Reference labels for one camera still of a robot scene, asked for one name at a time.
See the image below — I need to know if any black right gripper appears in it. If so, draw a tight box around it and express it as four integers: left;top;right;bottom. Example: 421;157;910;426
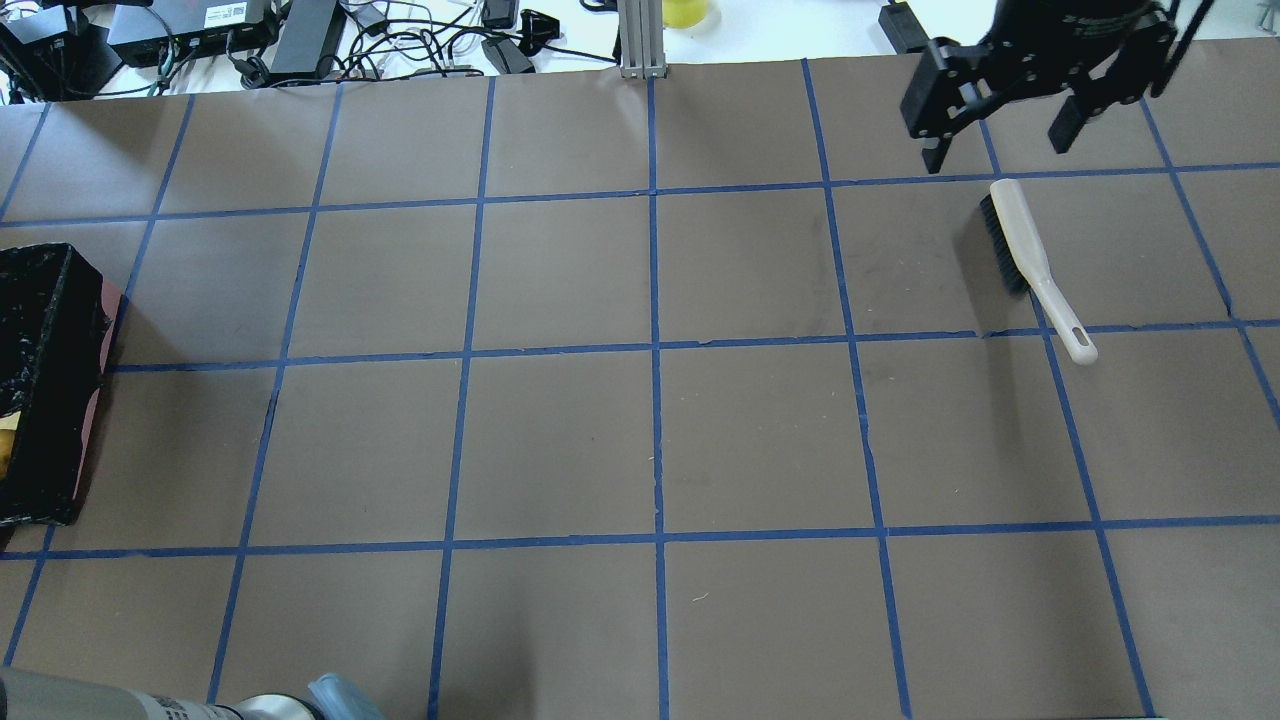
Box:
900;1;1179;176

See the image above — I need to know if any white hand brush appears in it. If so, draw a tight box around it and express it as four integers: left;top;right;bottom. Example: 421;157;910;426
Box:
979;178;1100;366

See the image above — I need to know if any bin with black liner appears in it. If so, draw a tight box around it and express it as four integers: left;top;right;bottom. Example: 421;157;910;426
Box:
1;243;122;527

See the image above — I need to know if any yellow tape roll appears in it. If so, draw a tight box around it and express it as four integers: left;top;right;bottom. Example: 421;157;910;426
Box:
660;0;710;29

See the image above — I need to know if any black power adapter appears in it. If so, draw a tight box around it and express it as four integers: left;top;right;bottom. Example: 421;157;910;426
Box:
268;1;346;85

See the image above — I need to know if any aluminium frame post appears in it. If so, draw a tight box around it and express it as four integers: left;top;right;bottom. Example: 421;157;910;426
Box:
617;0;668;79

